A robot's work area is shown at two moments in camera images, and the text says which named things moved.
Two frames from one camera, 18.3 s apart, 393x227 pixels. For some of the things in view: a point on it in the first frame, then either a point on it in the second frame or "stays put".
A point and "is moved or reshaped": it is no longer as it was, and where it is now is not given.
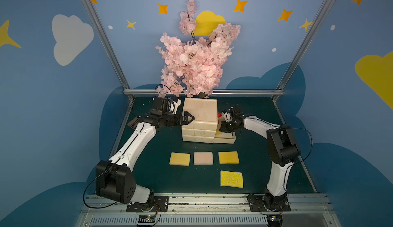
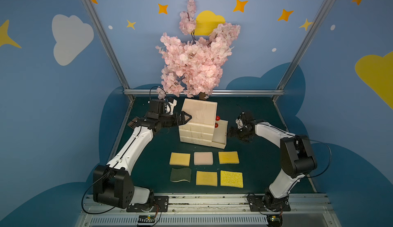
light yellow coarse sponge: [217, 131] to [206, 178]
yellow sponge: [228, 157] stays put
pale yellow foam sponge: [180, 159] stays put
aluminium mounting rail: [110, 210] stays put
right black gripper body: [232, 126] to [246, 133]
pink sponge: [203, 158] stays put
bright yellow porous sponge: [231, 179] stays put
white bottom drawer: [223, 137] is moved or reshaped
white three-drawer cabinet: [203, 128] stays put
